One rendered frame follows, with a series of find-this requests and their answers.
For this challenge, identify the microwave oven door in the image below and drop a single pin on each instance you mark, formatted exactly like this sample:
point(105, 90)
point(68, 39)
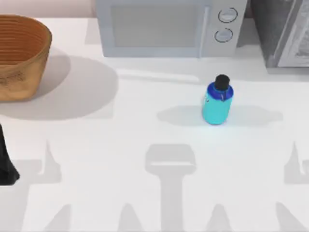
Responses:
point(154, 26)

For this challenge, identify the wooden basket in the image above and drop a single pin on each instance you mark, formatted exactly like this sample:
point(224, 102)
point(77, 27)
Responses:
point(23, 58)

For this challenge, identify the pale microwave oven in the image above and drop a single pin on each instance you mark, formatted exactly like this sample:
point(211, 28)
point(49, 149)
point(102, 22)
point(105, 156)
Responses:
point(224, 47)

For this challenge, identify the grey cabinet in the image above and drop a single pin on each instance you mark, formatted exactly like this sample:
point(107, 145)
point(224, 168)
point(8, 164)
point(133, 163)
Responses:
point(285, 31)

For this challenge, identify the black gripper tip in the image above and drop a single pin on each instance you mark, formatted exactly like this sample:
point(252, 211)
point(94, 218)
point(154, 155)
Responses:
point(6, 166)

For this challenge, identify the cyan bottle with black cap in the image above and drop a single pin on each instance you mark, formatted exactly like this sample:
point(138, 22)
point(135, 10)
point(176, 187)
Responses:
point(216, 107)

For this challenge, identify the microwave oven knob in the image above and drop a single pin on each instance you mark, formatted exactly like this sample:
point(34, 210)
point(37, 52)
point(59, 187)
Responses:
point(223, 35)
point(227, 14)

